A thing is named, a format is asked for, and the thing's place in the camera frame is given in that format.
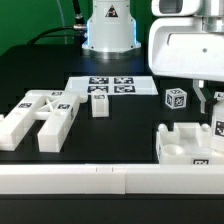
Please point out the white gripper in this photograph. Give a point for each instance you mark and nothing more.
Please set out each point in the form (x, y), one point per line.
(178, 47)

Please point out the white marker base plate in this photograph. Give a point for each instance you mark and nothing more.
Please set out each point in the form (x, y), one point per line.
(113, 85)

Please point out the white chair seat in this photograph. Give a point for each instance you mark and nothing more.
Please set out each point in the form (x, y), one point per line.
(187, 144)

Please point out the white tagged block right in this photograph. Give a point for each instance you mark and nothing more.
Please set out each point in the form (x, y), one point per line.
(219, 95)

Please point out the white chair back frame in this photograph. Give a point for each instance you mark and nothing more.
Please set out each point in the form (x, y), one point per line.
(57, 109)

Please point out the white tagged cube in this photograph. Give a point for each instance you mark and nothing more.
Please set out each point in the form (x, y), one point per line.
(175, 98)

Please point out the white front rail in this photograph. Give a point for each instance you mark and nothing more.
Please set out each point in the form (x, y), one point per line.
(111, 179)

